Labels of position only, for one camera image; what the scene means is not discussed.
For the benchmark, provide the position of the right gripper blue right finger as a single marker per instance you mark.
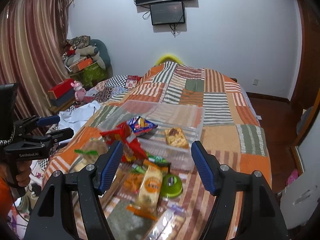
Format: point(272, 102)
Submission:
point(260, 216)

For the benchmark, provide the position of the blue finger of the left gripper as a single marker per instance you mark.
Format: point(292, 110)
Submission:
point(48, 121)
point(62, 134)

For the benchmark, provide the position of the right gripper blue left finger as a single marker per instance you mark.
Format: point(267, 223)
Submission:
point(53, 215)

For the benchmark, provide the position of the red snack bag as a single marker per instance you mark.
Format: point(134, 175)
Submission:
point(132, 150)

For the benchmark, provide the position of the green jelly cup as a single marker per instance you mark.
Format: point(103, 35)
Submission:
point(172, 186)

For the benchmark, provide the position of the green pea snack bag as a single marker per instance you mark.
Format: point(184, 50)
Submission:
point(158, 160)

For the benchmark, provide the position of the clear bag green label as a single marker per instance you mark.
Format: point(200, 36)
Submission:
point(88, 154)

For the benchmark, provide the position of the orange fried snack bag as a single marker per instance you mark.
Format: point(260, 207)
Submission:
point(133, 181)

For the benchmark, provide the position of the clear cracker package white label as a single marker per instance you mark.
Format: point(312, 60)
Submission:
point(168, 225)

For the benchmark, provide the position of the left hand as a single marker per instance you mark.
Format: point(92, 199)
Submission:
point(23, 178)

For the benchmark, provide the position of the white cloth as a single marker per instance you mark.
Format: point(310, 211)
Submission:
point(76, 118)

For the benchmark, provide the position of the red box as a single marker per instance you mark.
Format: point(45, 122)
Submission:
point(60, 89)

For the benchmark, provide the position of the pink plush toy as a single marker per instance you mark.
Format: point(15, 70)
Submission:
point(80, 92)

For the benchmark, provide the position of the white wardrobe sliding door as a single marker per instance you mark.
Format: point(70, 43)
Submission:
point(300, 198)

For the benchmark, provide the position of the striped brown curtain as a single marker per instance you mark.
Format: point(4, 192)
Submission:
point(33, 36)

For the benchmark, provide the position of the checkered patchwork quilt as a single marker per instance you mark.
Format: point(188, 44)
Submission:
point(106, 89)

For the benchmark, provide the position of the pile of clothes and boxes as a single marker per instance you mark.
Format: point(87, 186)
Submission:
point(86, 60)

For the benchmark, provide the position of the blue snack packet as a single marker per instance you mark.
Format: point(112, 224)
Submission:
point(140, 126)

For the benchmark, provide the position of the yellow noodle snack pack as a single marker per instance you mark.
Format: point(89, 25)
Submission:
point(150, 188)

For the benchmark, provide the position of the clear plastic storage bin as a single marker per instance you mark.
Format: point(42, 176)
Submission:
point(165, 116)

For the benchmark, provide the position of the patchwork striped bedspread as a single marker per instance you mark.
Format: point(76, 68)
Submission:
point(175, 97)

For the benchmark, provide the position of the wall power socket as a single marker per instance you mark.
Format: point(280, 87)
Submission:
point(255, 82)

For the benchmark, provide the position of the small black wall monitor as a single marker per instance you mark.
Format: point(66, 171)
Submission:
point(167, 13)

